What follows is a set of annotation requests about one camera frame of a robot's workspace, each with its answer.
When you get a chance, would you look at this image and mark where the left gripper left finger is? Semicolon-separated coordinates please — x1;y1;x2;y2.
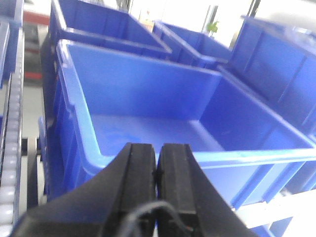
12;143;156;237

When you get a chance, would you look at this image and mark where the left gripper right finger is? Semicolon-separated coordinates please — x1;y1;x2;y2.
157;143;256;237

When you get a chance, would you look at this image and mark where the lower roller track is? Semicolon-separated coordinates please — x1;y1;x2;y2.
0;29;25;237

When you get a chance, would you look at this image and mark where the blue bin lower centre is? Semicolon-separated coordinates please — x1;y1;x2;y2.
41;39;316;209

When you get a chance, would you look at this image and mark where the blue bin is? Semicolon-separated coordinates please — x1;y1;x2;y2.
217;14;316;193
153;21;232;70
0;0;24;83
41;39;316;209
40;0;172;125

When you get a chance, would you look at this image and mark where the blue bin far middle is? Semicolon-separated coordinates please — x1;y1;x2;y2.
153;21;232;70

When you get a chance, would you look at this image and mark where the blue bin far right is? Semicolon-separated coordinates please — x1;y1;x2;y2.
217;14;316;193

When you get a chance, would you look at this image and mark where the blue bin far left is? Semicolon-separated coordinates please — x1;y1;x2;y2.
40;0;172;125

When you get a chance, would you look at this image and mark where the blue bin upper left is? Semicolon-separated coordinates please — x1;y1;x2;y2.
0;0;24;83

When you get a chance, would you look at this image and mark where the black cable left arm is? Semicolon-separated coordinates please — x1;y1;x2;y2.
118;200;196;237

